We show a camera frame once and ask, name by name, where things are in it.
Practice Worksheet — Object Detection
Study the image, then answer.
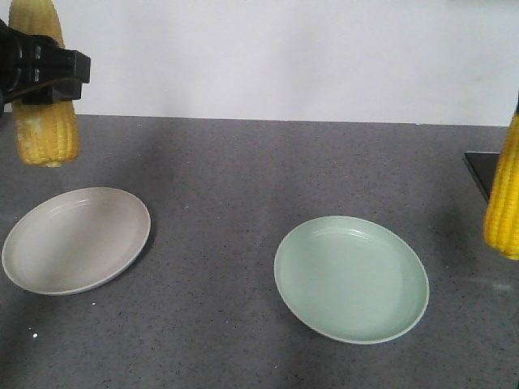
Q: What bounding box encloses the black induction cooktop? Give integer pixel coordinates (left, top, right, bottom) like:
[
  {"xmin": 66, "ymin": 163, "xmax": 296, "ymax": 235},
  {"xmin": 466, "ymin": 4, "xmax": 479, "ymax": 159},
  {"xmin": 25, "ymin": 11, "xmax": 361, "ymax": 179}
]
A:
[{"xmin": 464, "ymin": 152, "xmax": 500, "ymax": 202}]

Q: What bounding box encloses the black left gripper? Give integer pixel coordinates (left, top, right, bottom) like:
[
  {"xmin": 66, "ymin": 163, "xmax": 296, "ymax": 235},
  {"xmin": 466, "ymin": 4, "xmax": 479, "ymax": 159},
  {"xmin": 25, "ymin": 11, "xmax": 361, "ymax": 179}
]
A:
[{"xmin": 1, "ymin": 20, "xmax": 91, "ymax": 115}]

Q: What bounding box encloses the pale yellow corn cob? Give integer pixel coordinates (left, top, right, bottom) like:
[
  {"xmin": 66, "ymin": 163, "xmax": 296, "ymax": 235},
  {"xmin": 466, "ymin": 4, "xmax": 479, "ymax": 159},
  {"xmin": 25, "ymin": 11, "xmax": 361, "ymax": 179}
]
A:
[{"xmin": 9, "ymin": 0, "xmax": 80, "ymax": 168}]

